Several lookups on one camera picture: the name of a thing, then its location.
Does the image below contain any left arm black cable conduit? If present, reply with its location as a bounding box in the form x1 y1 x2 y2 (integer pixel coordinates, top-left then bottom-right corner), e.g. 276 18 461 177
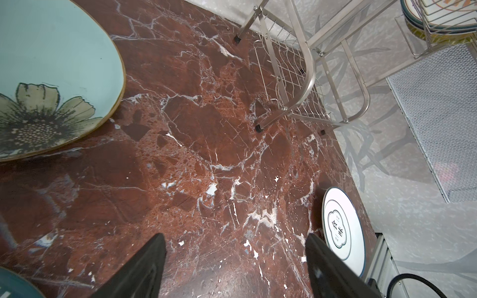
385 272 448 298

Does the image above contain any mint green flower plate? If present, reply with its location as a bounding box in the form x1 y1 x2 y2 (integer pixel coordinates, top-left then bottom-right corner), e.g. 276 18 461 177
1 1 126 161

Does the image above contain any green rimmed Chinese text plate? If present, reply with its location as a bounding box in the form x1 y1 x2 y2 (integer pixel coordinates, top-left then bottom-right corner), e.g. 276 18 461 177
1 267 45 298

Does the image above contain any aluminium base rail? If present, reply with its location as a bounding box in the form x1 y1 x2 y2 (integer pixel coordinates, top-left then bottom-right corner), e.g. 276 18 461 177
362 233 399 298

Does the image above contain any orange sunburst plate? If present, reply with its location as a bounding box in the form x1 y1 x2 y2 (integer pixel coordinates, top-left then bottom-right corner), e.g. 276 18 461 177
400 0 477 34

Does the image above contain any steel two-tier dish rack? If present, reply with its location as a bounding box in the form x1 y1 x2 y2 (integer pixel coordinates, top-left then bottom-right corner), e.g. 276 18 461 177
234 1 477 132

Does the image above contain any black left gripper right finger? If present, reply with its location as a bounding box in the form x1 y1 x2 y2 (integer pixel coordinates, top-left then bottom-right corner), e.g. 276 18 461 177
305 233 380 298

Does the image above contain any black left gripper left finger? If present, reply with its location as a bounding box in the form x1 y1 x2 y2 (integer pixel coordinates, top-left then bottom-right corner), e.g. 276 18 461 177
91 233 166 298

